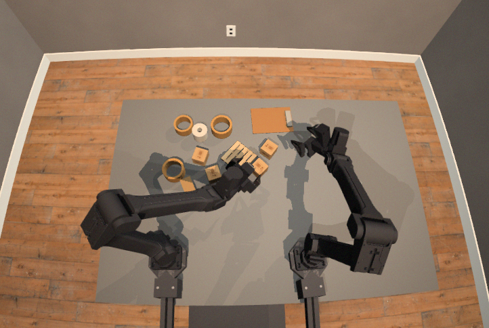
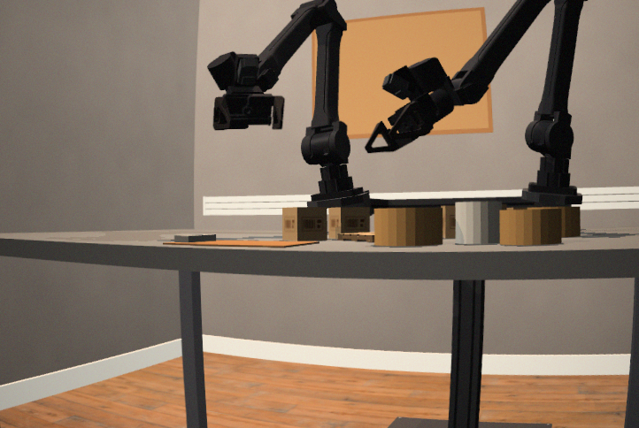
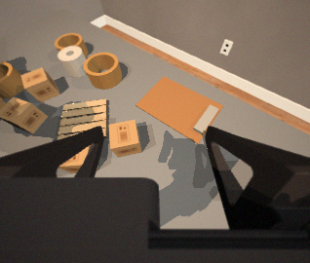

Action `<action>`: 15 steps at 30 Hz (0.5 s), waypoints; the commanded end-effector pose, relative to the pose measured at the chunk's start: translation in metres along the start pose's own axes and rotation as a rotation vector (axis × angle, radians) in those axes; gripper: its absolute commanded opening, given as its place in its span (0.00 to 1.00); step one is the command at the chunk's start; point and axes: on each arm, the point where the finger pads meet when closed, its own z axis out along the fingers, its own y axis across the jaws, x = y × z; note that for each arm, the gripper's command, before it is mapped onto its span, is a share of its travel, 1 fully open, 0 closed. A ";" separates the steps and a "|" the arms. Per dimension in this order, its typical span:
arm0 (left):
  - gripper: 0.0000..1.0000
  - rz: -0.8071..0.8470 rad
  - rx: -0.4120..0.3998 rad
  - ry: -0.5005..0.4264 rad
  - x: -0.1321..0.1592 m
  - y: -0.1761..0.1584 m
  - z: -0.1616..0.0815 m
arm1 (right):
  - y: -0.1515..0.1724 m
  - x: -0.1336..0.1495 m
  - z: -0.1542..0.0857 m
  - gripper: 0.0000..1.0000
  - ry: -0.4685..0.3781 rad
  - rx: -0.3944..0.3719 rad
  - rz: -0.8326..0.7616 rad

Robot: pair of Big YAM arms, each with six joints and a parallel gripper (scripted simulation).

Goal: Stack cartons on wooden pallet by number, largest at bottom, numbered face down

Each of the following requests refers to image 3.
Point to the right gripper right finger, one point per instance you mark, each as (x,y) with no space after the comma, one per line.
(280,178)

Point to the small wooden pallet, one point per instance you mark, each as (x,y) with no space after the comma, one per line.
(83,122)

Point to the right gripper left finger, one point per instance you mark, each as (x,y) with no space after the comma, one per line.
(44,160)

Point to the grey cylinder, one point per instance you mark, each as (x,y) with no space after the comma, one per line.
(73,60)

